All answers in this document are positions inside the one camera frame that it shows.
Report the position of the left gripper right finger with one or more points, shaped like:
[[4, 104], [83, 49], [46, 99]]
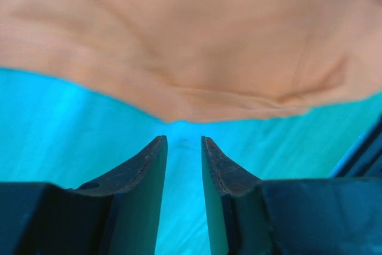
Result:
[[248, 215]]

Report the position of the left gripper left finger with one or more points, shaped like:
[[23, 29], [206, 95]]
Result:
[[115, 213]]

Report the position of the orange t shirt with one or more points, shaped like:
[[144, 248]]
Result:
[[202, 60]]

